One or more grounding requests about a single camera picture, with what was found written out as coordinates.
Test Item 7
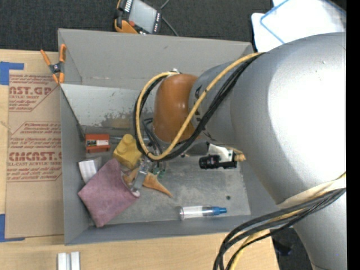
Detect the grey metal bin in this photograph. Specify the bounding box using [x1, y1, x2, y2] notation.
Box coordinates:
[57, 28, 280, 246]

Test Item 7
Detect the black cylinder on white bracket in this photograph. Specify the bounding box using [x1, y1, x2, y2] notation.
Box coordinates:
[199, 143, 246, 170]

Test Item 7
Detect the clear tube with blue cap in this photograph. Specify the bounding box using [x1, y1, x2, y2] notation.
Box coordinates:
[177, 205, 228, 222]

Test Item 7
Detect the pink cloth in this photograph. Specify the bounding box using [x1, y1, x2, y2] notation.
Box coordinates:
[77, 158, 141, 228]

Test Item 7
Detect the yellow plastic block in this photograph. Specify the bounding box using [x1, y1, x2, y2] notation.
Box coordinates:
[112, 133, 143, 171]

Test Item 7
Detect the orange toy carrot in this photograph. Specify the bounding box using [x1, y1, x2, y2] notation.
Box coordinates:
[123, 167, 174, 199]

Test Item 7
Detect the red box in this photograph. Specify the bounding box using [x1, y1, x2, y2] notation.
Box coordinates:
[84, 133, 111, 154]

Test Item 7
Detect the white folded packet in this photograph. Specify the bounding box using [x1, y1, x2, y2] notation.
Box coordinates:
[78, 156, 103, 184]

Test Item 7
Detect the brown cardboard board, red print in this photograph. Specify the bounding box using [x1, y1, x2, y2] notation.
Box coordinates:
[0, 48, 66, 240]

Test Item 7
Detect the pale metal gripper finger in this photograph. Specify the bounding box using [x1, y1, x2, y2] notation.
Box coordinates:
[129, 159, 149, 198]
[122, 170, 133, 193]

